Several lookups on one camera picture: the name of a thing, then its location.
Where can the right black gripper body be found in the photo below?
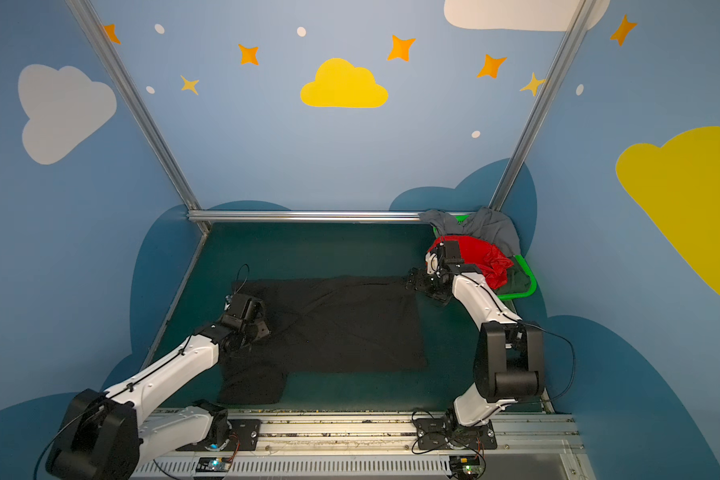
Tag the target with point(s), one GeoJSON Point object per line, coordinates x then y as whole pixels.
{"type": "Point", "coordinates": [424, 281]}

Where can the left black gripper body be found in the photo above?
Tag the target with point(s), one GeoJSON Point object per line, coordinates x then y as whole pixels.
{"type": "Point", "coordinates": [258, 323]}

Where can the red t shirt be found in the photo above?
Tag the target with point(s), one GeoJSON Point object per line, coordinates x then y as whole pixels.
{"type": "Point", "coordinates": [487, 257]}

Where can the black t shirt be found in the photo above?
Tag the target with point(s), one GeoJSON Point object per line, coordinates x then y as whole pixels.
{"type": "Point", "coordinates": [341, 325]}

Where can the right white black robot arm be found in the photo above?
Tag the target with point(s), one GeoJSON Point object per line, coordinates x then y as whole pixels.
{"type": "Point", "coordinates": [508, 365]}

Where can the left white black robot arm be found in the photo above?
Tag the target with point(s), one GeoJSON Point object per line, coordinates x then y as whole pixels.
{"type": "Point", "coordinates": [109, 435]}

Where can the grey t shirt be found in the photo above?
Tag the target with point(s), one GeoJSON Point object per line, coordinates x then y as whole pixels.
{"type": "Point", "coordinates": [485, 224]}

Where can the dark green t shirt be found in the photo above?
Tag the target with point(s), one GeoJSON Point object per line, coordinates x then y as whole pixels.
{"type": "Point", "coordinates": [517, 281]}

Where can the green plastic basket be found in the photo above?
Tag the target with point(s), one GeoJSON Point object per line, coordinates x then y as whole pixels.
{"type": "Point", "coordinates": [517, 260]}

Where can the left controller board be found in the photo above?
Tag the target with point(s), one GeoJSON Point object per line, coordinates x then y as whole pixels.
{"type": "Point", "coordinates": [216, 465]}

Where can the controller board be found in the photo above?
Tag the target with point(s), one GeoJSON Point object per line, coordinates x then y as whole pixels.
{"type": "Point", "coordinates": [216, 465]}
{"type": "Point", "coordinates": [465, 468]}

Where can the right controller board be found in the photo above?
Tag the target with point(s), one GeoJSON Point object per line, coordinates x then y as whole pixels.
{"type": "Point", "coordinates": [465, 468]}

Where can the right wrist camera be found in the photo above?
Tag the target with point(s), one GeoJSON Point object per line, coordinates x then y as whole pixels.
{"type": "Point", "coordinates": [432, 262]}

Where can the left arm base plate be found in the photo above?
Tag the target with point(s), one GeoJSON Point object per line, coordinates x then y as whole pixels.
{"type": "Point", "coordinates": [234, 435]}

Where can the back aluminium frame rail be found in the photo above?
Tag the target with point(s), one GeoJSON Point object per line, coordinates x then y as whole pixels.
{"type": "Point", "coordinates": [312, 217]}

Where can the front aluminium rail bed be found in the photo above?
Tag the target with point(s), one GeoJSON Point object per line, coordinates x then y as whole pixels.
{"type": "Point", "coordinates": [355, 445]}

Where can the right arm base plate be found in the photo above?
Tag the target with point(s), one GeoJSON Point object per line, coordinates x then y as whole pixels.
{"type": "Point", "coordinates": [439, 434]}

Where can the right aluminium frame post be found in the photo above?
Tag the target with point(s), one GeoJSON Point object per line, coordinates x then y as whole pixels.
{"type": "Point", "coordinates": [560, 65]}

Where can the aluminium frame post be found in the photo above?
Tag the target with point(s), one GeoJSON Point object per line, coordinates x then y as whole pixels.
{"type": "Point", "coordinates": [89, 22]}
{"type": "Point", "coordinates": [560, 65]}

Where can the left aluminium frame post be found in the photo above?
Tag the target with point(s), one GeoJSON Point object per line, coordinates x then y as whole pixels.
{"type": "Point", "coordinates": [89, 22]}

